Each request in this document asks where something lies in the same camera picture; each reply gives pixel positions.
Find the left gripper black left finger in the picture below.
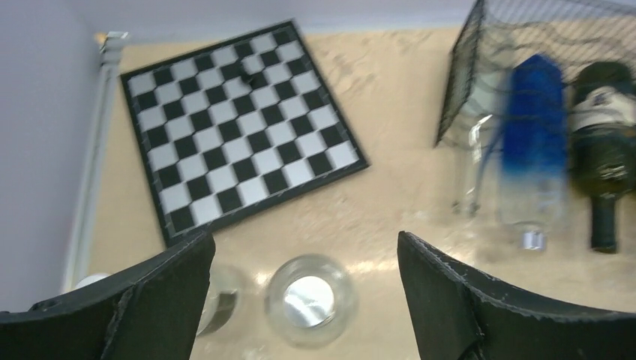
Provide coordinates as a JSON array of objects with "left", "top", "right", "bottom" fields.
[{"left": 1, "top": 232, "right": 215, "bottom": 360}]

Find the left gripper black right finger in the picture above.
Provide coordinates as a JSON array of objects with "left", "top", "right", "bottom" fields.
[{"left": 397, "top": 231, "right": 635, "bottom": 360}]

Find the clear round flask bottle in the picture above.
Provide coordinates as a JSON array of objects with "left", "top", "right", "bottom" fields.
[{"left": 196, "top": 262, "right": 245, "bottom": 336}]

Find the clear glass bottle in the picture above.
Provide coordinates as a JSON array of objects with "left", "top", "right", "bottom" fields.
[{"left": 451, "top": 70, "right": 509, "bottom": 218}]

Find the blue rectangular glass bottle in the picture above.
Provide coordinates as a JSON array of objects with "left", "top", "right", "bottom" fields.
[{"left": 499, "top": 53, "right": 569, "bottom": 251}]

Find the dark green wine bottle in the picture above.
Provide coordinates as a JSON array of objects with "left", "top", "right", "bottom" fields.
[{"left": 570, "top": 61, "right": 635, "bottom": 254}]

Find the black wire wine rack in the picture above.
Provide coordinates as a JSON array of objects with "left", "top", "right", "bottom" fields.
[{"left": 434, "top": 1, "right": 635, "bottom": 145}]

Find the round clear bottle silver cap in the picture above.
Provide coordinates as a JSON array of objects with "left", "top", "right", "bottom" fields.
[{"left": 264, "top": 253, "right": 359, "bottom": 349}]

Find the black white chessboard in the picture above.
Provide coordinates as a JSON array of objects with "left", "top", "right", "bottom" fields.
[{"left": 121, "top": 20, "right": 369, "bottom": 247}]

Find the aluminium frame rail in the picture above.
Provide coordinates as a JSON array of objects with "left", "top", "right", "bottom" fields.
[{"left": 61, "top": 31, "right": 129, "bottom": 293}]

